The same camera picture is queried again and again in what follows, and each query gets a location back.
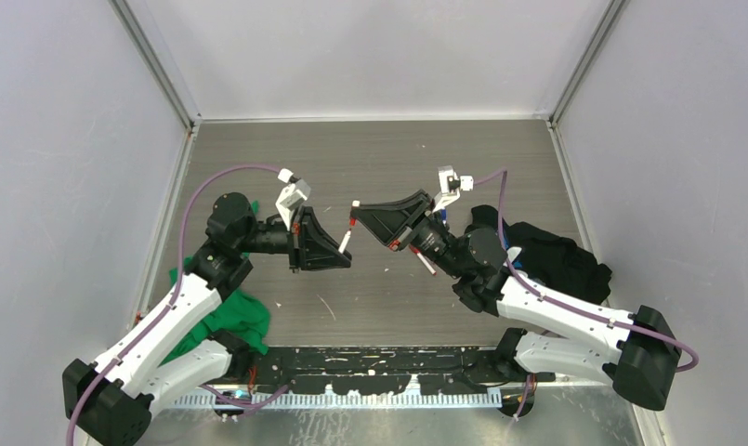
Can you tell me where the red white pen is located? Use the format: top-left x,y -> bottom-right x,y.
338,228 -> 352,254
412,247 -> 437,276

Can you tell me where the green cloth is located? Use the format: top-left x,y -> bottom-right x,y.
162,200 -> 272,365

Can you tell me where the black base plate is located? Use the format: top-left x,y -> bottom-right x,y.
210,346 -> 524,396

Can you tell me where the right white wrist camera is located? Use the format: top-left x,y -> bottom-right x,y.
432,165 -> 475,213

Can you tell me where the black daisy cloth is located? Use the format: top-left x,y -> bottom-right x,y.
466,204 -> 613,304

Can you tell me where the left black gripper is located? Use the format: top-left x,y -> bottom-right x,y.
237,204 -> 351,274

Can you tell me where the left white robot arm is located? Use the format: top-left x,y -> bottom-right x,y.
62,192 -> 352,445

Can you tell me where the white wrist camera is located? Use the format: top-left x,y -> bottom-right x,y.
276,168 -> 311,230
432,165 -> 475,213

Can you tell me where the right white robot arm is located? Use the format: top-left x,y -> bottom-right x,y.
350,190 -> 681,411

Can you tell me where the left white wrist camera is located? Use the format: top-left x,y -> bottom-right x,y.
276,168 -> 311,230

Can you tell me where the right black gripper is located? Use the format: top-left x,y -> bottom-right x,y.
350,190 -> 466,280

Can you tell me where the slotted cable duct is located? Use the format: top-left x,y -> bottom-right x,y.
166,388 -> 503,410

